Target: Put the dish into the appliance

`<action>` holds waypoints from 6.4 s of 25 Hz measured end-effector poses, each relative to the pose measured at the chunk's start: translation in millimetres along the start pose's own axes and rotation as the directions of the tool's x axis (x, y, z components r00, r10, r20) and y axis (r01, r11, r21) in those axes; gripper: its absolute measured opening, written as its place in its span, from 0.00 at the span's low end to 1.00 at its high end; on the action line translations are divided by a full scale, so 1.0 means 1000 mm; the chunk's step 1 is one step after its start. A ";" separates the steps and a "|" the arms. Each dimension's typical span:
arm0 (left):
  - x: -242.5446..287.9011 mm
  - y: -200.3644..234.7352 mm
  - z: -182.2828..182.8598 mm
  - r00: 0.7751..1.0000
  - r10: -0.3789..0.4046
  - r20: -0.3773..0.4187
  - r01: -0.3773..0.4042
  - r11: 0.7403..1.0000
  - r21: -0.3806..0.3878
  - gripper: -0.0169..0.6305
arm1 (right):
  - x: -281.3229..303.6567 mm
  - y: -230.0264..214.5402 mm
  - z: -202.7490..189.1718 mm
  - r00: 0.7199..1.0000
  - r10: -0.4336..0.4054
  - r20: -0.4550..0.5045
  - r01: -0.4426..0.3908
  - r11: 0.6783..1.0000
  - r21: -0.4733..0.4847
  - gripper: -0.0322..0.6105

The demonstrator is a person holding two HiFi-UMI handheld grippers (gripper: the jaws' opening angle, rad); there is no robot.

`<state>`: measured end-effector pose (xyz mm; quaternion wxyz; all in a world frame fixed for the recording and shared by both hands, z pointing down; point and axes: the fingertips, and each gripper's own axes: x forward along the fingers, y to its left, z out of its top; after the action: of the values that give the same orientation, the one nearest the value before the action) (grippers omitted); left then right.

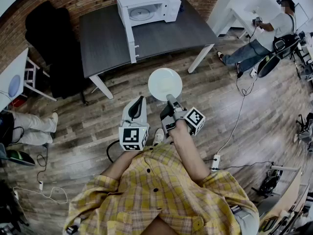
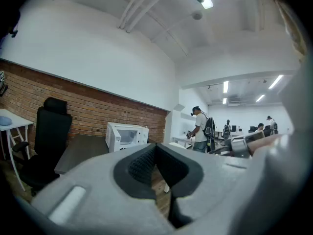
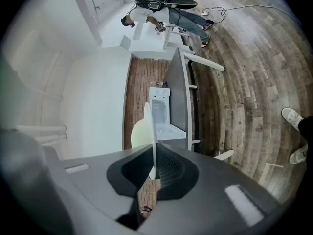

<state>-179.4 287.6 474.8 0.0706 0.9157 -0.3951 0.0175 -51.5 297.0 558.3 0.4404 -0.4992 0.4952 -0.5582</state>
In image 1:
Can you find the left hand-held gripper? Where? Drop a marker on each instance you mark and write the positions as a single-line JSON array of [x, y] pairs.
[[132, 136]]

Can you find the white power strip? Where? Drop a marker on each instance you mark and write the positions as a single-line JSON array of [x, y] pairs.
[[215, 163]]

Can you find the dark blue cloth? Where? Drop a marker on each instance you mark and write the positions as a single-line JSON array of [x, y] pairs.
[[182, 8]]

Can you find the blue round plate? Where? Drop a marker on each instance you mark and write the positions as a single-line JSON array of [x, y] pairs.
[[14, 86]]

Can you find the black metal equipment stand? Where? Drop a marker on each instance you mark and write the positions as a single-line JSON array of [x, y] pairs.
[[305, 131]]

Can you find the white round plate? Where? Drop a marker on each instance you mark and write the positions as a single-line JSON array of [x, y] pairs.
[[156, 92]]

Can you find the light wooden desk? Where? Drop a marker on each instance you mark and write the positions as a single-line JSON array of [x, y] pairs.
[[291, 199]]

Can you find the dark table with white legs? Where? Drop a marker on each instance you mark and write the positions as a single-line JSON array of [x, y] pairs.
[[110, 45]]

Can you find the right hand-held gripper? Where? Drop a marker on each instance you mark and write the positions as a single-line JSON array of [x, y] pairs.
[[195, 117]]

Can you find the white desk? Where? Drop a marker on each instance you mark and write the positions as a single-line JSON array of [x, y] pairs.
[[234, 11]]

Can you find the yellow plaid shirt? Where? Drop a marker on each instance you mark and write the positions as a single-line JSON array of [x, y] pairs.
[[151, 199]]

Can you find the white side table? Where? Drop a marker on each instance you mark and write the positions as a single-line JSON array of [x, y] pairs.
[[12, 67]]

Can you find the person's white shoe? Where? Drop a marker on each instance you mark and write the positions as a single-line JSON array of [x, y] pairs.
[[158, 136]]

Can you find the person's left forearm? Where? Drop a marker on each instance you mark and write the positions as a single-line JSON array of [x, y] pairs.
[[119, 163]]

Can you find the black and green chair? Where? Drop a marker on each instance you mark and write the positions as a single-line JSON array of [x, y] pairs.
[[267, 66]]

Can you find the person's right forearm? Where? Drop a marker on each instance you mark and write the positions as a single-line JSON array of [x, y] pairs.
[[188, 155]]

